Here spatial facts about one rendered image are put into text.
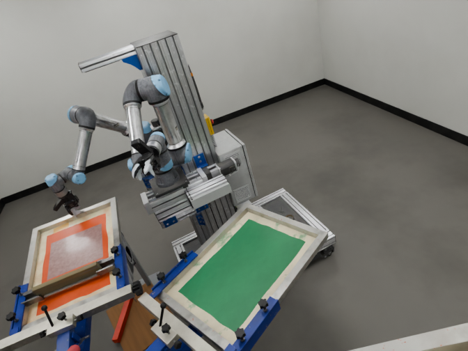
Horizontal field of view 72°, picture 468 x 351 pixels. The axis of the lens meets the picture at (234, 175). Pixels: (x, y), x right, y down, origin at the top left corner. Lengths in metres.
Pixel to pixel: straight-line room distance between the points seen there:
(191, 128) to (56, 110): 3.59
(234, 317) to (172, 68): 1.38
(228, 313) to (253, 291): 0.16
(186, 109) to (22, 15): 3.55
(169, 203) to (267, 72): 4.07
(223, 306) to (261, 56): 4.60
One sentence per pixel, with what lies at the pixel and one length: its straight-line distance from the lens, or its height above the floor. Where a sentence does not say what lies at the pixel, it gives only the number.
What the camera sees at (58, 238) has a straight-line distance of 2.48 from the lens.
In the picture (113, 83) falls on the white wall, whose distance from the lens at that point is 5.31.
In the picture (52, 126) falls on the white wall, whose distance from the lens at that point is 5.58.
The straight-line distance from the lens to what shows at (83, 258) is 2.23.
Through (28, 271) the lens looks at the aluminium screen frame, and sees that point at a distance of 2.36.
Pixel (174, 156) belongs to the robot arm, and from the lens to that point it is 1.91.
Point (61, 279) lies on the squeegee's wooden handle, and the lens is 2.07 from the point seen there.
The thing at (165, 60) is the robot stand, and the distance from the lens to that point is 1.99.
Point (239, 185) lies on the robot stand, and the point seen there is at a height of 0.93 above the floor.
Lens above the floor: 2.30
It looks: 33 degrees down
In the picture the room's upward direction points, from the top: 17 degrees counter-clockwise
